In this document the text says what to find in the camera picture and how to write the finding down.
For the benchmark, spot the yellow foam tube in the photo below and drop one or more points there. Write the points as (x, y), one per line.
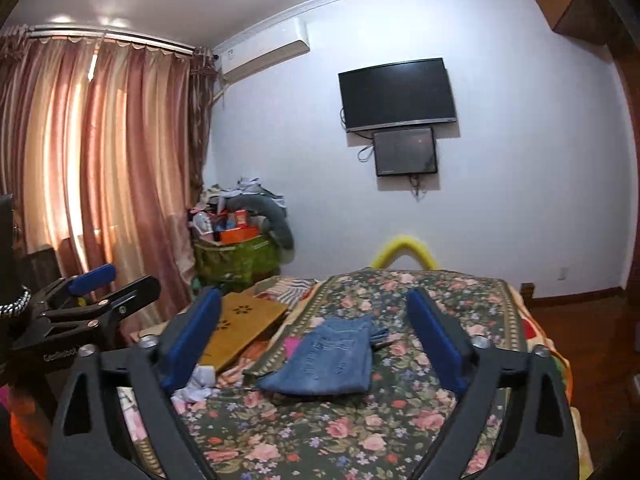
(407, 247)

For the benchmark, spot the dark floral blanket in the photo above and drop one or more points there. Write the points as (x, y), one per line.
(350, 435)

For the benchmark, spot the green storage bag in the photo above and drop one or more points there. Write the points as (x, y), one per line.
(235, 262)

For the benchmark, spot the crumpled white cloth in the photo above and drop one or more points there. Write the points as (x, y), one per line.
(195, 385)

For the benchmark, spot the orange cloth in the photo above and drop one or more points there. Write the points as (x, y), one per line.
(27, 440)

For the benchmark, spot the orange box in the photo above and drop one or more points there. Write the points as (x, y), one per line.
(240, 235)

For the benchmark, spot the small black wall screen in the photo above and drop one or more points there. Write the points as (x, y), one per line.
(405, 150)

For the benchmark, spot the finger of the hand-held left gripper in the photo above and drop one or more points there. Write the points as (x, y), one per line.
(92, 278)
(137, 292)

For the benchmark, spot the brown wooden wardrobe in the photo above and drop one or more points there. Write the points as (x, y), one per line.
(585, 0)

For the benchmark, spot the striped cloth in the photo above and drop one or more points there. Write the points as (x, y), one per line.
(287, 290)

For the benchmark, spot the pink curtain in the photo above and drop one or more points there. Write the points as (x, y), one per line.
(115, 160)

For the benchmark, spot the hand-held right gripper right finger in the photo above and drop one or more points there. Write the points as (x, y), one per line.
(435, 330)

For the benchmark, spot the white air conditioner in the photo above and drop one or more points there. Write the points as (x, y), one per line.
(260, 52)

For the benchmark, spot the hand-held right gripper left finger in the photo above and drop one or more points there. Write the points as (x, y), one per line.
(195, 330)

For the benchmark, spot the wooden lap board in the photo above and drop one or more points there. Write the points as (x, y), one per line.
(245, 325)

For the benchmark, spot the black wall television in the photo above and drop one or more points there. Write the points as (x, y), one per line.
(397, 92)

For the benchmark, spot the blue denim pants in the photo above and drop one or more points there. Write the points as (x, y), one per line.
(325, 360)

